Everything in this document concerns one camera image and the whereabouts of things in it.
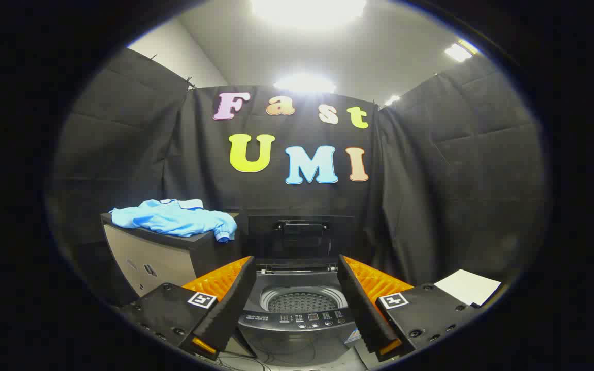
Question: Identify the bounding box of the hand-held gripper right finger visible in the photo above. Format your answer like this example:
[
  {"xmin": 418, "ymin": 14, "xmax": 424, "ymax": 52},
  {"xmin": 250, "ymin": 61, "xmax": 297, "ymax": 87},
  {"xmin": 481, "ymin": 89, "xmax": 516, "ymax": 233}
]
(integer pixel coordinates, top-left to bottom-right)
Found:
[{"xmin": 337, "ymin": 254, "xmax": 483, "ymax": 362}]

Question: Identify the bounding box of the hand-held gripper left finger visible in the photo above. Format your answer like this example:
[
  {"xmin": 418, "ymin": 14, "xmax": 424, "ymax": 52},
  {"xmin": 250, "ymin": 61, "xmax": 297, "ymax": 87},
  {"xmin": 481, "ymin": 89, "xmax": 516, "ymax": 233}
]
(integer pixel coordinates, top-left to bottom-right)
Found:
[{"xmin": 119, "ymin": 255, "xmax": 257, "ymax": 361}]

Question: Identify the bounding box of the light blue polo shirt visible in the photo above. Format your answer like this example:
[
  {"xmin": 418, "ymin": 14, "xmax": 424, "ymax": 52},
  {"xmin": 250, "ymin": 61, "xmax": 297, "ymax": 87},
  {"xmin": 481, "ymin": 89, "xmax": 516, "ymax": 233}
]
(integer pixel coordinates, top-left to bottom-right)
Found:
[{"xmin": 109, "ymin": 198, "xmax": 238, "ymax": 243}]

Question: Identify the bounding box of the dark grey cabinet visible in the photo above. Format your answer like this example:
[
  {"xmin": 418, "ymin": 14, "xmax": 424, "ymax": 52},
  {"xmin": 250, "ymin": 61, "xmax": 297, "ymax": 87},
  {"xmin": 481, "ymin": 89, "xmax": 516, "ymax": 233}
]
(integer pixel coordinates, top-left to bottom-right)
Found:
[{"xmin": 100, "ymin": 210, "xmax": 250, "ymax": 311}]

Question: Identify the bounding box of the white flat sheet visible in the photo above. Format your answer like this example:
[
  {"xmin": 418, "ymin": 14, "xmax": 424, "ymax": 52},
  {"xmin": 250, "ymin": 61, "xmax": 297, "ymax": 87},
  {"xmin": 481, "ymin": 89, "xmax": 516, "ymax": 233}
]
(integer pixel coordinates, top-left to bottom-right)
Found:
[{"xmin": 433, "ymin": 269, "xmax": 503, "ymax": 308}]

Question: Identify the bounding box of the black backdrop cloth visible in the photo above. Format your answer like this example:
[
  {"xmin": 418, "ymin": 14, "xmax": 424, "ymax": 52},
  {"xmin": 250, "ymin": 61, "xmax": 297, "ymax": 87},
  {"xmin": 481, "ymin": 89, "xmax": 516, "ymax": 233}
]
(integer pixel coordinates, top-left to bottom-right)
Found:
[{"xmin": 44, "ymin": 46, "xmax": 551, "ymax": 312}]

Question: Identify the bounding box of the oval ceiling light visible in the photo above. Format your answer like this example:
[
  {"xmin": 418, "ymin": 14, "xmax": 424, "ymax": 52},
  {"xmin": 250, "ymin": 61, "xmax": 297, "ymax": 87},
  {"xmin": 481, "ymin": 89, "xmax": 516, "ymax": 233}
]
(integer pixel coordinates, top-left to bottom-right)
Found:
[{"xmin": 272, "ymin": 73, "xmax": 337, "ymax": 95}]

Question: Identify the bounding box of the rectangular ceiling light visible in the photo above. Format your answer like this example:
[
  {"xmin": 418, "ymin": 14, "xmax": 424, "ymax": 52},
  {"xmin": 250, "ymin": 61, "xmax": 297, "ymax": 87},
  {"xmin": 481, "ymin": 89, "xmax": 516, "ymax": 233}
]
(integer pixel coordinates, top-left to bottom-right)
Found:
[{"xmin": 443, "ymin": 40, "xmax": 479, "ymax": 63}]

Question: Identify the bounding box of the large round ceiling light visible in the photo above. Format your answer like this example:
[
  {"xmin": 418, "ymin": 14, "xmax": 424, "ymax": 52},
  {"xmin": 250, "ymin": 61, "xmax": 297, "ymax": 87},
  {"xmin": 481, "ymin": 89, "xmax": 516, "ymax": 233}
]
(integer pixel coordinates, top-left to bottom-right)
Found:
[{"xmin": 250, "ymin": 0, "xmax": 368, "ymax": 30}]

